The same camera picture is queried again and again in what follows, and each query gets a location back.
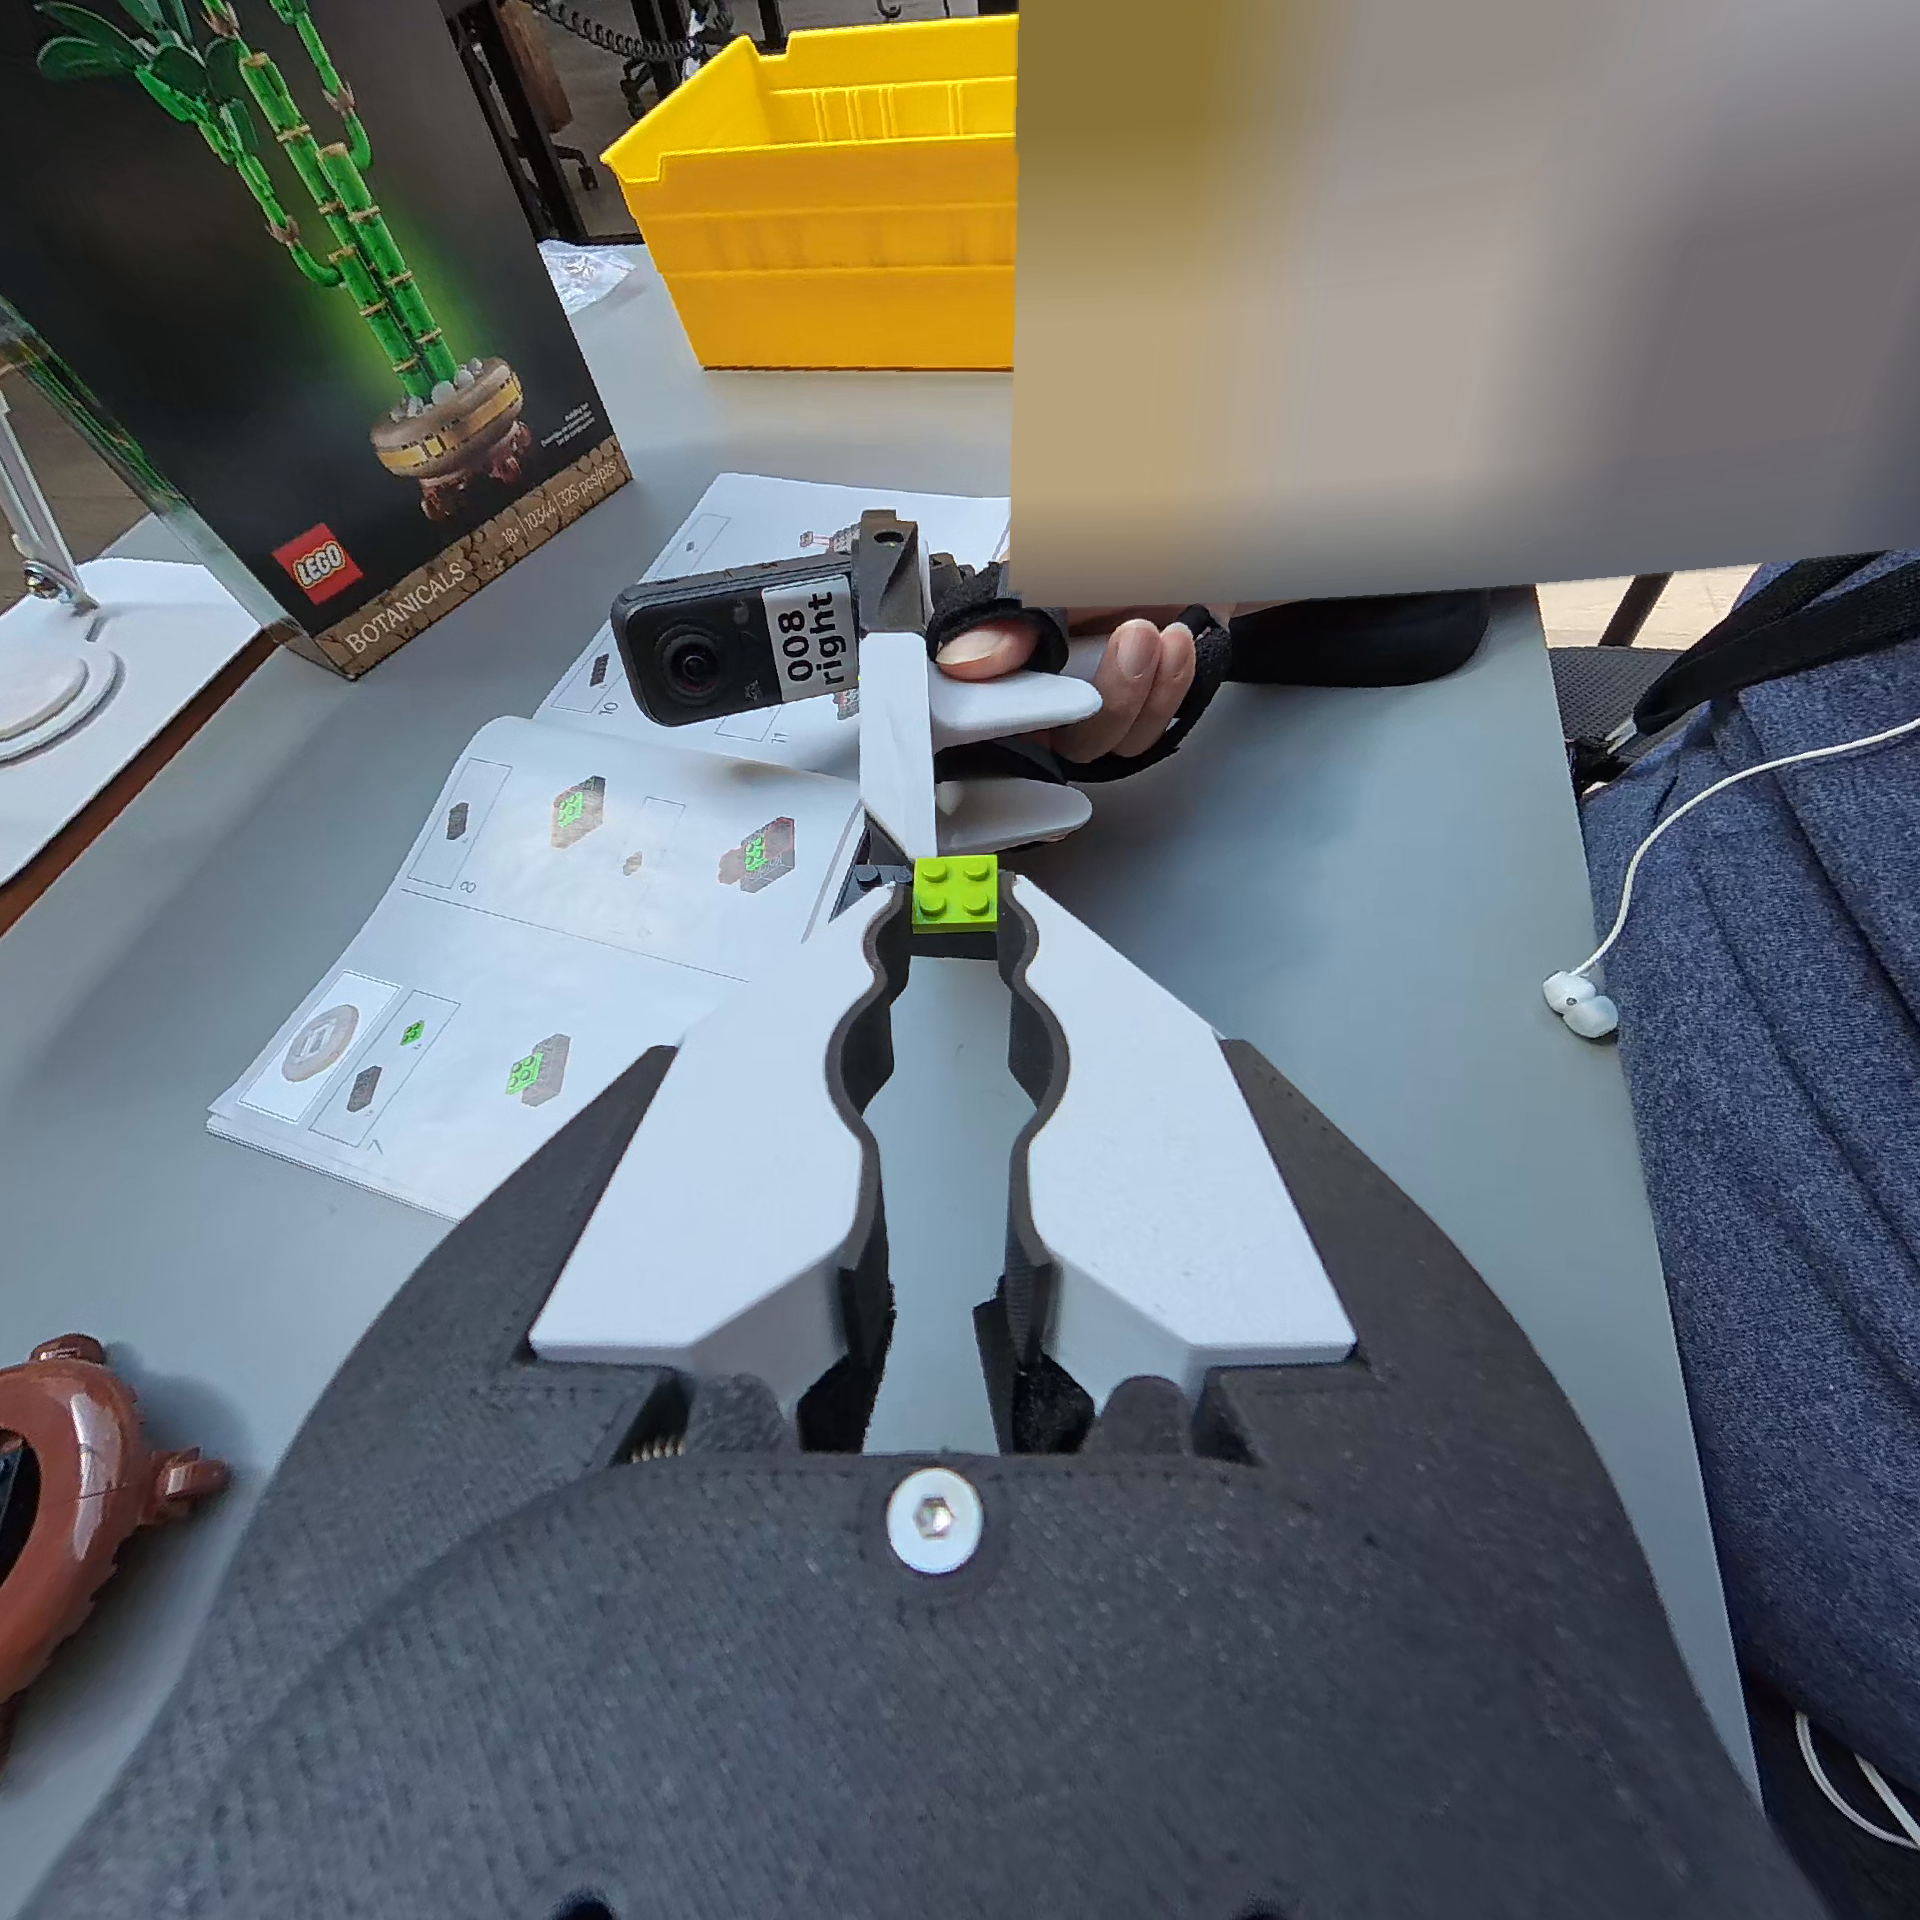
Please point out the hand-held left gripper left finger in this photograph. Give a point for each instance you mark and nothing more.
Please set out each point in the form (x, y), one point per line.
(721, 1185)

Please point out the clear plastic bag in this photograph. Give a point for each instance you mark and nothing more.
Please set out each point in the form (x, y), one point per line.
(588, 276)

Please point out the black office chair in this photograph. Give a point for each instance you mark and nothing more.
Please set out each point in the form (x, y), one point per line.
(1612, 704)

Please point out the open instruction booklet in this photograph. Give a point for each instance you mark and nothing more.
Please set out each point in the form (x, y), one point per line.
(599, 900)

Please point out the brown toy pot piece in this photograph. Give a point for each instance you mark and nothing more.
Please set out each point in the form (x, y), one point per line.
(76, 1483)

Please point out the black toy set box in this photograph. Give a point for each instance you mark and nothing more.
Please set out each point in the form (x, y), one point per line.
(196, 375)

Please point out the grey desk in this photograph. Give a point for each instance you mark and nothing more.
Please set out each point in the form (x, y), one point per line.
(1350, 931)

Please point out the lime green toy brick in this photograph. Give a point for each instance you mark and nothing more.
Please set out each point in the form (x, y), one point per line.
(956, 897)

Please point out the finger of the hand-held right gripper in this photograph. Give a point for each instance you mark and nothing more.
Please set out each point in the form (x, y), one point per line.
(902, 750)

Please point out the blue grey backpack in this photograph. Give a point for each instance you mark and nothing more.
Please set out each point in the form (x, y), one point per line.
(1769, 1276)

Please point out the person's right forearm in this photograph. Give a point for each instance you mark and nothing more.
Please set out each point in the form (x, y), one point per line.
(1350, 644)

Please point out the person's right hand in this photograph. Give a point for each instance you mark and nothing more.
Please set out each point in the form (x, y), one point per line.
(1141, 668)

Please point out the dark background chair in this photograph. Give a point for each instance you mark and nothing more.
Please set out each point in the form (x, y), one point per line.
(524, 119)

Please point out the white round stand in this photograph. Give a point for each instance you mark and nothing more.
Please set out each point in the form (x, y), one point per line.
(37, 697)

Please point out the yellow plastic bin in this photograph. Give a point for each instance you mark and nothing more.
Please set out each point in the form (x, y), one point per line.
(839, 224)

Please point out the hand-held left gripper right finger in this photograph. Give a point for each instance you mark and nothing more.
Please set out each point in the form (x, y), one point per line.
(1184, 1201)

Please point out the white flat board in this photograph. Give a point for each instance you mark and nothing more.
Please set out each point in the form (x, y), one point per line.
(166, 644)

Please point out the black toy brick plate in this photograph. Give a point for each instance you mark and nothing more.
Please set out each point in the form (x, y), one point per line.
(878, 888)

